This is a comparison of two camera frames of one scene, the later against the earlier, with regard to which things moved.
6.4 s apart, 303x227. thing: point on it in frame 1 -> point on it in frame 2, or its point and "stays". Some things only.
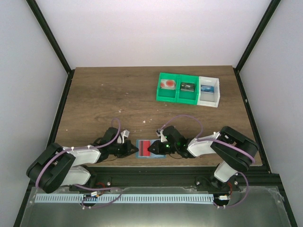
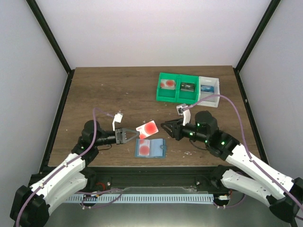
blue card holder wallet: (143, 145) stays
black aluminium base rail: (106, 177) stays
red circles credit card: (143, 146) -> (147, 129)
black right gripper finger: (154, 149) -> (171, 132)
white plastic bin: (210, 99) stays
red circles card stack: (169, 84) stays
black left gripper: (128, 152) -> (121, 141)
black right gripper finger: (155, 144) -> (176, 122)
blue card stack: (208, 88) stays
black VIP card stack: (187, 86) stays
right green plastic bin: (187, 98) stays
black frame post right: (267, 16) stays
